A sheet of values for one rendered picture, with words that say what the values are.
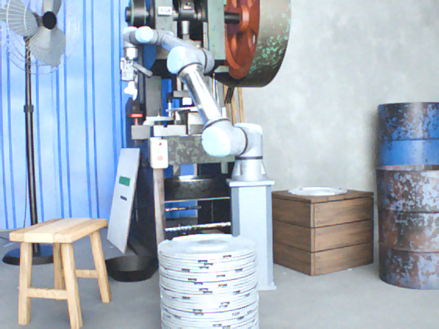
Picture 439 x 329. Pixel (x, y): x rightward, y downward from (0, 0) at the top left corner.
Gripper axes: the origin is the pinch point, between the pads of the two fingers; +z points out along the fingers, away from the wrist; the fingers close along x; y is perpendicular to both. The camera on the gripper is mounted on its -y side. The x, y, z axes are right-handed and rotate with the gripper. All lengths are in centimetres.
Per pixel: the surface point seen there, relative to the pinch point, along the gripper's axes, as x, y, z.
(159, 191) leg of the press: 7.2, -9.2, 47.2
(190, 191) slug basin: -9, -30, 50
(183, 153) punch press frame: 1.1, -24.0, 29.4
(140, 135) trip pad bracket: 3.1, -1.5, 19.5
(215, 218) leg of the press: -46, -56, 71
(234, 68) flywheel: -32, -66, -20
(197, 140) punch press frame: 1.1, -31.4, 22.8
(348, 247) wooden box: 57, -86, 74
